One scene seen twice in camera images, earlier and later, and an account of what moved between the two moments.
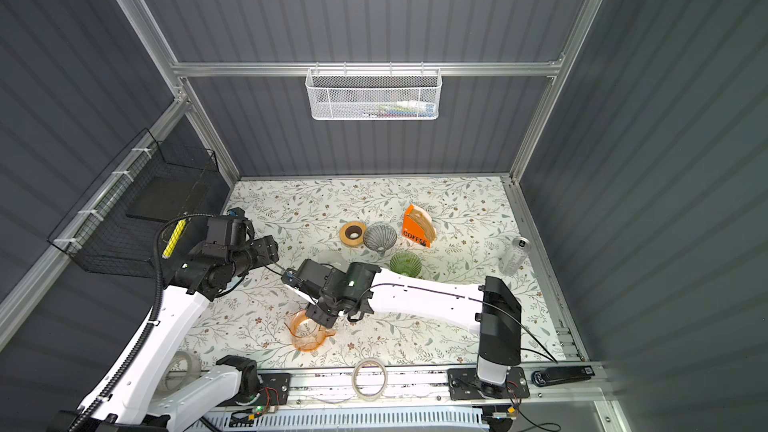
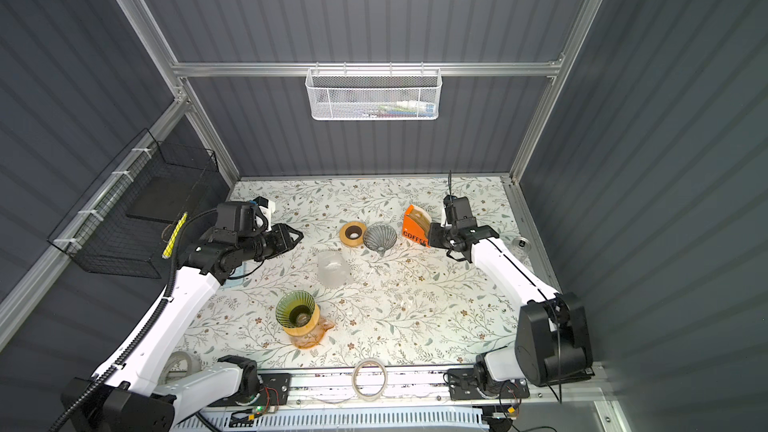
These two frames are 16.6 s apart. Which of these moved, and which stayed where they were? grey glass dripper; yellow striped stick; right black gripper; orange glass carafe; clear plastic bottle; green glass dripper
Moved: right black gripper; green glass dripper
Stayed: orange glass carafe; grey glass dripper; yellow striped stick; clear plastic bottle
